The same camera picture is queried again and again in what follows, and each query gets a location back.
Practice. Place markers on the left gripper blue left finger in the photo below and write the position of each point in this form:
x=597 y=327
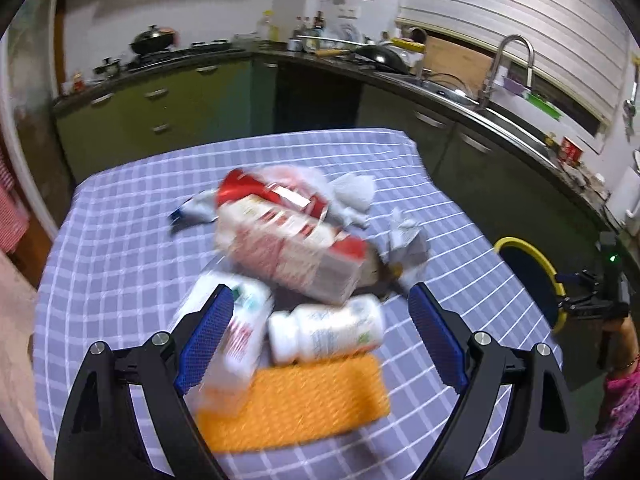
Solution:
x=198 y=334

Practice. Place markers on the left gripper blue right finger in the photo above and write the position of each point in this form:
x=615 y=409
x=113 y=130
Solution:
x=443 y=334

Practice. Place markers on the clear plastic bottle with label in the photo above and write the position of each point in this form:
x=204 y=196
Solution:
x=230 y=371

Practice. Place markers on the orange foam net sleeve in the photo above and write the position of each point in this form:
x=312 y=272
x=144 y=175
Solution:
x=298 y=404

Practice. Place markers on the white pill bottle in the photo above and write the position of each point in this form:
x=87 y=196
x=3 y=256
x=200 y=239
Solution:
x=314 y=332

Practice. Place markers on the silver foil pouch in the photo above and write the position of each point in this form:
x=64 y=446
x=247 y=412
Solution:
x=407 y=247

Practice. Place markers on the red white milk carton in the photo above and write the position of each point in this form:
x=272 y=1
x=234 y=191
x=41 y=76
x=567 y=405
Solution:
x=291 y=249

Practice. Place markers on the red soda can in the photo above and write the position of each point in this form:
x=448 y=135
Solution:
x=298 y=196

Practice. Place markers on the white blue powder sachet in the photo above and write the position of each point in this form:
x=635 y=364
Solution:
x=200 y=208

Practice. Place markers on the white tissue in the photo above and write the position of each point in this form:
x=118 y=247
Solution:
x=350 y=197

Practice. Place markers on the yellow rimmed trash bin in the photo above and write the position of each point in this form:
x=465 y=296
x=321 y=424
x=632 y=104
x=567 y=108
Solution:
x=537 y=275

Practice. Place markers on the person's right hand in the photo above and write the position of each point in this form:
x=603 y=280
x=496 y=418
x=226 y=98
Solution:
x=625 y=351

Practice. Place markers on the white electric kettle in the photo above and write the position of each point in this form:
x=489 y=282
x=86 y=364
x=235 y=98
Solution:
x=625 y=198

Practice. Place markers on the blue checkered tablecloth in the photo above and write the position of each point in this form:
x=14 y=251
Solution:
x=118 y=271

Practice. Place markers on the red cup on counter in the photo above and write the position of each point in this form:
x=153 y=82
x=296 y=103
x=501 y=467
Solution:
x=570 y=153

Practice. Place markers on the green base cabinets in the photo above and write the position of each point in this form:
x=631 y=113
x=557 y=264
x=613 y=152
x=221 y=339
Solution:
x=500 y=174

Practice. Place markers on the steel sink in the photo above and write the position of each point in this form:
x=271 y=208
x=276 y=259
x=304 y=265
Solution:
x=480 y=105

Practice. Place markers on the wooden cutting board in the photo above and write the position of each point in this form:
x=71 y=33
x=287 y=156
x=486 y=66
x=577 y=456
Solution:
x=450 y=62

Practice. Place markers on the small black kettle pot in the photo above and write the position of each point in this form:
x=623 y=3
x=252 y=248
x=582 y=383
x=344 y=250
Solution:
x=110 y=68

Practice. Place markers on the gas stove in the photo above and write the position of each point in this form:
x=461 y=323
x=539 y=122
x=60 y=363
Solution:
x=197 y=48

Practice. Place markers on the white window blind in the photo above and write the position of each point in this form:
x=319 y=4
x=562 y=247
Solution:
x=581 y=46

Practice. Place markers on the black pot on stove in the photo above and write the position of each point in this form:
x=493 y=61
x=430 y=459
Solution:
x=154 y=39

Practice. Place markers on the black wok on counter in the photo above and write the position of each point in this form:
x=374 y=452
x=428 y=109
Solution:
x=379 y=57

